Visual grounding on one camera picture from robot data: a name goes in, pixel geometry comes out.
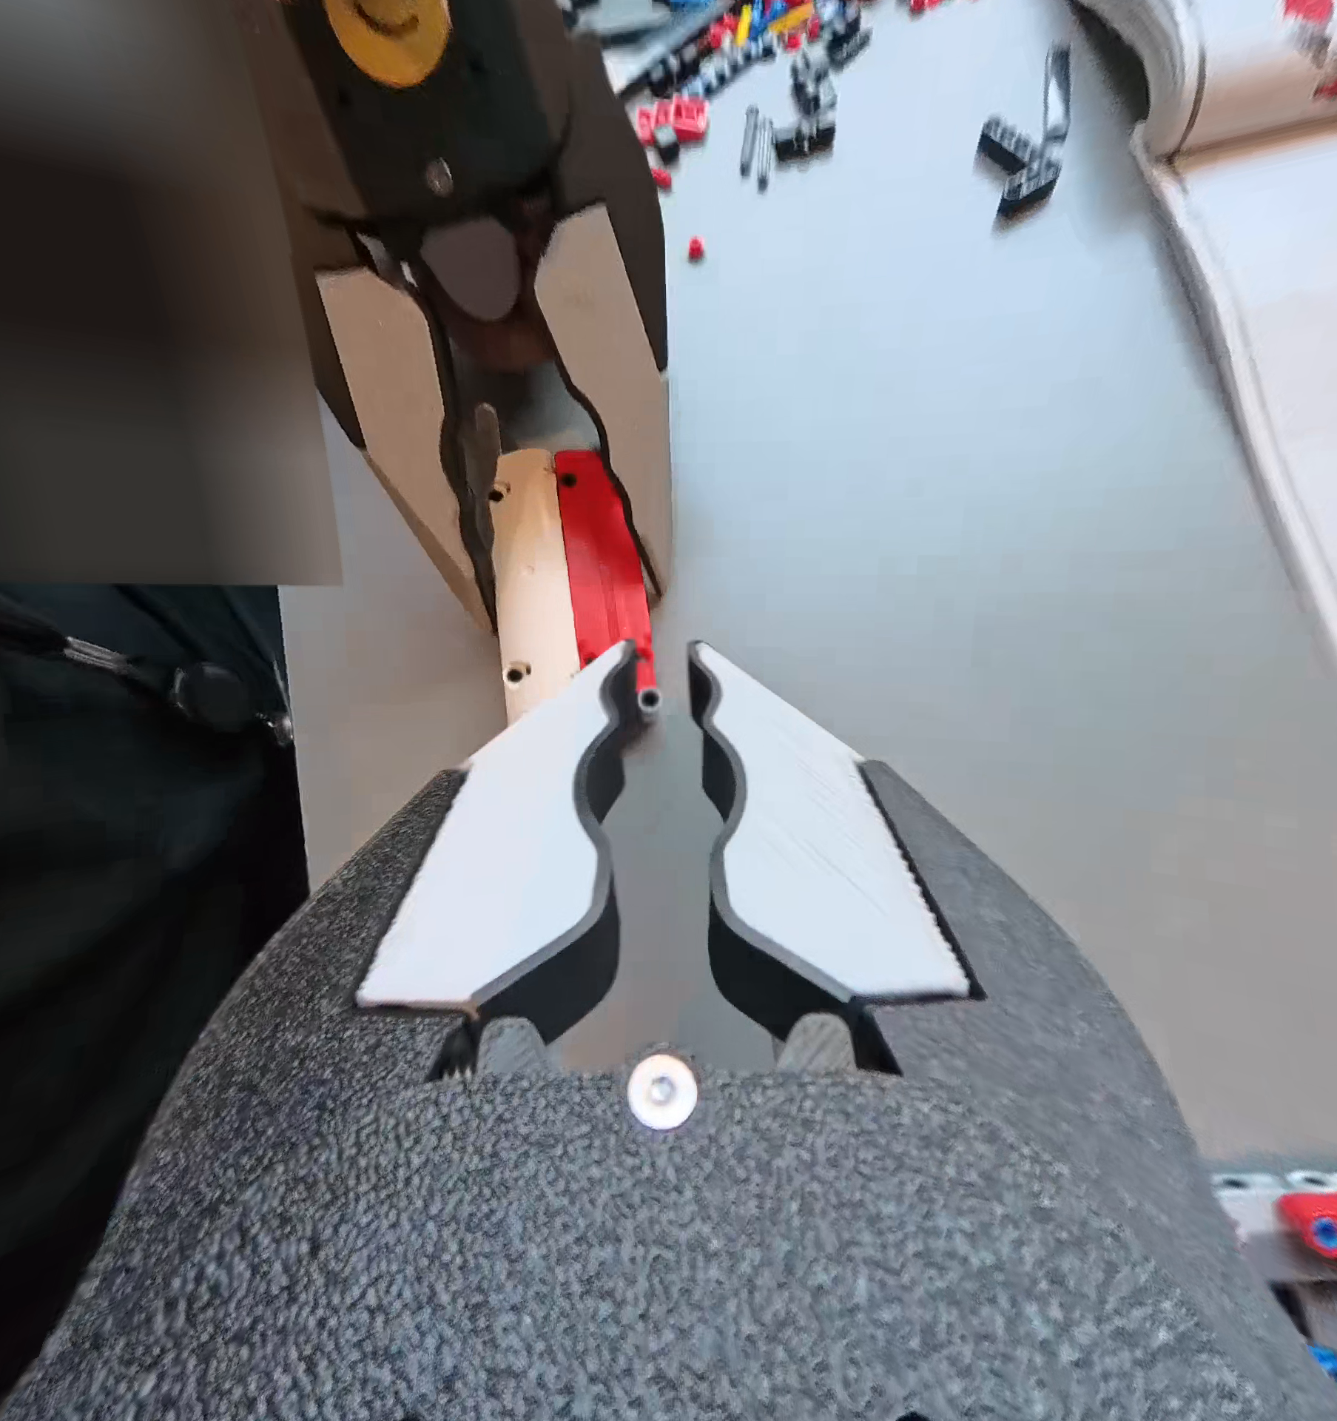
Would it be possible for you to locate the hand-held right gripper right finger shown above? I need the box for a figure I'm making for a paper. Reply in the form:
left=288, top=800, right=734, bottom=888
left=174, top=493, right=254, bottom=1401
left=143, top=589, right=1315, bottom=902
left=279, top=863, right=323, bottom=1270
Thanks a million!
left=685, top=640, right=973, bottom=1045

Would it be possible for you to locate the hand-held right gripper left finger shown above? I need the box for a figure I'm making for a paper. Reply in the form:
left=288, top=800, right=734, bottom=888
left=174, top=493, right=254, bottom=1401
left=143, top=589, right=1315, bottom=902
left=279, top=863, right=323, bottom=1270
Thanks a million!
left=356, top=640, right=641, bottom=1045

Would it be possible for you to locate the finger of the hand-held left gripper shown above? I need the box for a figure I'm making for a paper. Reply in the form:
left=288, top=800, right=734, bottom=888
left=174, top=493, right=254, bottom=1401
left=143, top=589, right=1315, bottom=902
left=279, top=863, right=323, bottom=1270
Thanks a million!
left=533, top=200, right=677, bottom=610
left=315, top=264, right=503, bottom=635

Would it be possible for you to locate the red and white toy panel assembly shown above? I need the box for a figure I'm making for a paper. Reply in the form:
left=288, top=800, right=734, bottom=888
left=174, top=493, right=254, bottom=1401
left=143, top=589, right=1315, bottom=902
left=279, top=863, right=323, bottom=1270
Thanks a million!
left=471, top=402, right=662, bottom=729

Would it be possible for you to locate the building instruction booklet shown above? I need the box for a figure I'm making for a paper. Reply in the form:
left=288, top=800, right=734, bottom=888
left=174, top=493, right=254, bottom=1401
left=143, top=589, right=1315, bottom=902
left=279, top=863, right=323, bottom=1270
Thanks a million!
left=1067, top=0, right=1337, bottom=772

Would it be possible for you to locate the grey desk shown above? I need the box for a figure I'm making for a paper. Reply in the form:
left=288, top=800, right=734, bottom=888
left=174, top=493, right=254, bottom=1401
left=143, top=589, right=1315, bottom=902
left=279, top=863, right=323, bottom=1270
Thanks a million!
left=280, top=0, right=1337, bottom=1178

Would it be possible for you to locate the pile of loose toy bricks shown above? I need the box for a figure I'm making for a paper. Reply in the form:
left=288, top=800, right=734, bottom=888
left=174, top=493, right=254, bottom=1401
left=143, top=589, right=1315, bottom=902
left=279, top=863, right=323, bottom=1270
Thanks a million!
left=596, top=0, right=881, bottom=196

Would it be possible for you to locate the person's dark clothing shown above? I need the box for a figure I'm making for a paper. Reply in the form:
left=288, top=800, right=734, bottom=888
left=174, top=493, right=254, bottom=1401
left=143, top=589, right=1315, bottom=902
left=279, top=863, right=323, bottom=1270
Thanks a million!
left=0, top=583, right=312, bottom=1421

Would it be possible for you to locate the black angled toy beam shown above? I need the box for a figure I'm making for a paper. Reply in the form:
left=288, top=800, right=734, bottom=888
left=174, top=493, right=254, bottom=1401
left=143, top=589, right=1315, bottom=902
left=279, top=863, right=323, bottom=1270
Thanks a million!
left=976, top=109, right=1069, bottom=220

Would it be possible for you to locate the black long flat tile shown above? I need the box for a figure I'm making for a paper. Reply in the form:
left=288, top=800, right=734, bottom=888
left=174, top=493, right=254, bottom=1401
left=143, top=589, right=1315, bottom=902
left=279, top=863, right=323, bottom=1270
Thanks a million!
left=1036, top=42, right=1075, bottom=151

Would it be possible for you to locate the toy car chassis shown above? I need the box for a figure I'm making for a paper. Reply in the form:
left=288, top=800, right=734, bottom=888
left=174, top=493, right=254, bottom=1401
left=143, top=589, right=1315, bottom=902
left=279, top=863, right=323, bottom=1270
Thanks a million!
left=1209, top=1164, right=1337, bottom=1421

